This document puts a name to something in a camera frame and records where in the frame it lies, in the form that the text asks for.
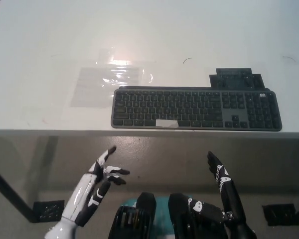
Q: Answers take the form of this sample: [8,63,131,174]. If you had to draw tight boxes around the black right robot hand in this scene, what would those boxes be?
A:
[187,150,248,225]

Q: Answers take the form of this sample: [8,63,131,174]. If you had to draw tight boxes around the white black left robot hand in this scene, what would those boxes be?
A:
[61,146,131,228]

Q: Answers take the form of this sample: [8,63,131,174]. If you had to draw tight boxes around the black teal robot torso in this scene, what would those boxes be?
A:
[108,191,227,239]

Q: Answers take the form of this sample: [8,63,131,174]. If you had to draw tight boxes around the black metal table leg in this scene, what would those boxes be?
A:
[0,162,40,224]

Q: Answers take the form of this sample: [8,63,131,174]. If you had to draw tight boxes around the white tape strip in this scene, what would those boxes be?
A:
[155,119,179,128]

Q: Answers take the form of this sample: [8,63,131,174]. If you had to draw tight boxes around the clear plastic tape sheet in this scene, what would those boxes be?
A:
[69,48,156,109]

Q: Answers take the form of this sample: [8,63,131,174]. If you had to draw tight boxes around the dark grey wireless keyboard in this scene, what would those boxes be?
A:
[111,86,284,132]

